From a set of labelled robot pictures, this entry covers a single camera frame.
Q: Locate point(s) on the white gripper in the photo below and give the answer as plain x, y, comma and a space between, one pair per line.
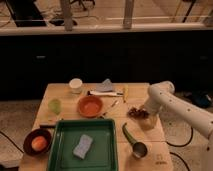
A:
148, 122

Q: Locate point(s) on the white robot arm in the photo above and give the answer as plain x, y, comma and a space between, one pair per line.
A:
162, 95

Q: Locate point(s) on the red-orange bowl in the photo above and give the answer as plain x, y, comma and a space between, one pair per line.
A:
90, 106

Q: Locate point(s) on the dark brown bowl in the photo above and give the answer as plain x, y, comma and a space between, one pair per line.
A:
29, 138

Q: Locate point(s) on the yellow corn cob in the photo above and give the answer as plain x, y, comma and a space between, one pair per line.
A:
125, 93

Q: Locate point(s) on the grey-blue cloth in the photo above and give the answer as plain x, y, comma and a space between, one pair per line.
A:
105, 86

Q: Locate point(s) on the blue sponge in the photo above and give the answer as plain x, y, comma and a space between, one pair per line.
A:
83, 146

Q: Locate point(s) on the green plastic tray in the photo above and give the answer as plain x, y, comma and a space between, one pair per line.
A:
102, 155

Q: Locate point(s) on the white cup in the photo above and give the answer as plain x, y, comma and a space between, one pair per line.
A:
76, 85

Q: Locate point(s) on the green plastic cup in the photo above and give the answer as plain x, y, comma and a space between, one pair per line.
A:
54, 105

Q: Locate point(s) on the black marker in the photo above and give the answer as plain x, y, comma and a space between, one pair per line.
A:
47, 126

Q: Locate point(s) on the orange fruit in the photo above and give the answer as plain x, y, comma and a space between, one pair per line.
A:
39, 143

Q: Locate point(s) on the green-handled metal scoop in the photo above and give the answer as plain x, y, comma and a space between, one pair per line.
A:
139, 149

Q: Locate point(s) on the small wooden-handled utensil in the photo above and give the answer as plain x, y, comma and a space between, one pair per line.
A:
109, 108

